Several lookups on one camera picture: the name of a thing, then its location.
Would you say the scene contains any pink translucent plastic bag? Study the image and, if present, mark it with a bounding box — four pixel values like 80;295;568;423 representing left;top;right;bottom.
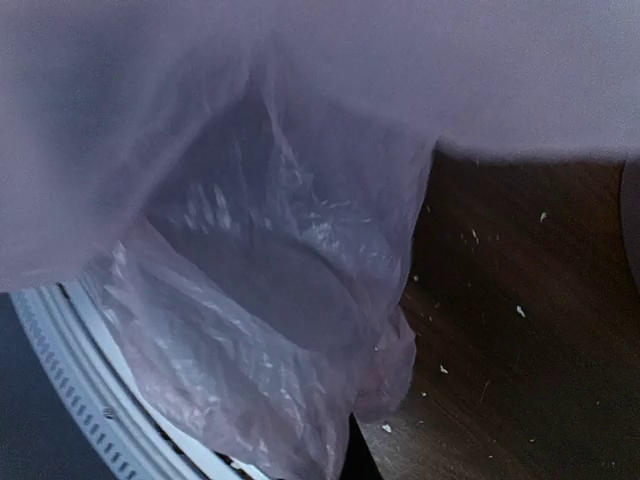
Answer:
1;1;639;479

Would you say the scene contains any aluminium front rail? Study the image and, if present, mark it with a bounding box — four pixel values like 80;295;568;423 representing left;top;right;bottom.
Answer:
10;281;264;479

